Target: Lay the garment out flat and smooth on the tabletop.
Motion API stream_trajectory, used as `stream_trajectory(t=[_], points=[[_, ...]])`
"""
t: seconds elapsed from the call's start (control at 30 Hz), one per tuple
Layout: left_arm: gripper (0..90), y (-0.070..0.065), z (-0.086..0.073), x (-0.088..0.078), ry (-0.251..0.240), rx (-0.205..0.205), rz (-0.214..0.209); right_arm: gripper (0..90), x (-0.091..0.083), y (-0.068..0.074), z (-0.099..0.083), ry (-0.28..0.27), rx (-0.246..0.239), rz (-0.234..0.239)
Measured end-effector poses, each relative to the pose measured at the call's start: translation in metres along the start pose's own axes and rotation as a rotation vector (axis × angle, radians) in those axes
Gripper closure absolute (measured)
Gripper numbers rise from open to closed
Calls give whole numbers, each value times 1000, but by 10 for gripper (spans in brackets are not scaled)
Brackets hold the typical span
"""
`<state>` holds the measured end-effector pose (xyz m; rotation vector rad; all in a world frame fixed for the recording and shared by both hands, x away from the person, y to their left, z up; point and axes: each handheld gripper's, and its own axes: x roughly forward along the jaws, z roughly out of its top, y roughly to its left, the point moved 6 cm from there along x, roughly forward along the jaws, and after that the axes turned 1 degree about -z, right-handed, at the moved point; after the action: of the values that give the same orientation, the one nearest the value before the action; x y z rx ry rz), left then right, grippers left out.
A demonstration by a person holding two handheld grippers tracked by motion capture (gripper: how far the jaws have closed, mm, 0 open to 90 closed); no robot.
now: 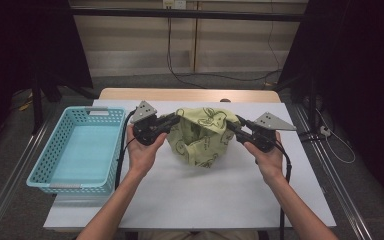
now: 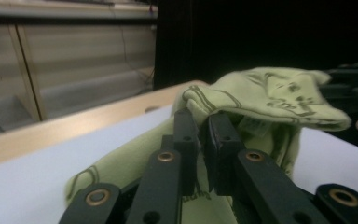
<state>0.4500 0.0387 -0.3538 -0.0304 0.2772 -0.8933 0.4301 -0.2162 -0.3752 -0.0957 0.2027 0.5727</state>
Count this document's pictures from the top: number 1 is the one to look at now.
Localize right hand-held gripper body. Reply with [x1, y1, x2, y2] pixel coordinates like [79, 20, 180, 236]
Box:
[244, 111, 298, 154]

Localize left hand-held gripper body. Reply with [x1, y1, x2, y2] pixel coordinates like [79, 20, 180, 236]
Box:
[129, 100, 168, 147]

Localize green printed baby pants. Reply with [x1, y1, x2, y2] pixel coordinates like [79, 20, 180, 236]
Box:
[165, 106, 242, 169]

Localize blue perforated plastic basket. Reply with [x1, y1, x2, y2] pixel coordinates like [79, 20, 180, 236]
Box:
[25, 105, 127, 196]

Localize person's left hand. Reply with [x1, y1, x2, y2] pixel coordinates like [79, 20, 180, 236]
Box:
[125, 125, 168, 175]

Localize person's right hand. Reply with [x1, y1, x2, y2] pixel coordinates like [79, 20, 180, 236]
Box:
[243, 131, 285, 186]

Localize black metal stand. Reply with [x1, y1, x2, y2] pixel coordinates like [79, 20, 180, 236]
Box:
[273, 71, 318, 131]
[29, 73, 98, 134]

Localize black curtain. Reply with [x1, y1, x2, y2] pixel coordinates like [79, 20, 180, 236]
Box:
[278, 0, 384, 211]
[0, 0, 94, 158]

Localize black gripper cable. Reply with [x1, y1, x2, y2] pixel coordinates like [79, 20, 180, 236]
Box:
[114, 109, 138, 191]
[273, 139, 293, 240]

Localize thin black cable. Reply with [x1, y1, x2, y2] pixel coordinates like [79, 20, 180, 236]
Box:
[178, 19, 283, 83]

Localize black power cable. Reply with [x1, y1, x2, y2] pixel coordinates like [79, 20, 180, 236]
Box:
[166, 8, 208, 89]

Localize white cable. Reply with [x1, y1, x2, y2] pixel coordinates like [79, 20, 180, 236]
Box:
[314, 108, 357, 165]

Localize metal floor rail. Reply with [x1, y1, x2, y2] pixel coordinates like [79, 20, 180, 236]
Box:
[286, 103, 374, 240]
[0, 109, 61, 240]

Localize white wall socket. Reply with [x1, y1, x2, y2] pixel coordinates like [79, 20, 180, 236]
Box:
[162, 0, 187, 10]

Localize yellow cable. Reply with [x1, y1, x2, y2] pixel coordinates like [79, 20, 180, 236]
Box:
[18, 96, 36, 112]

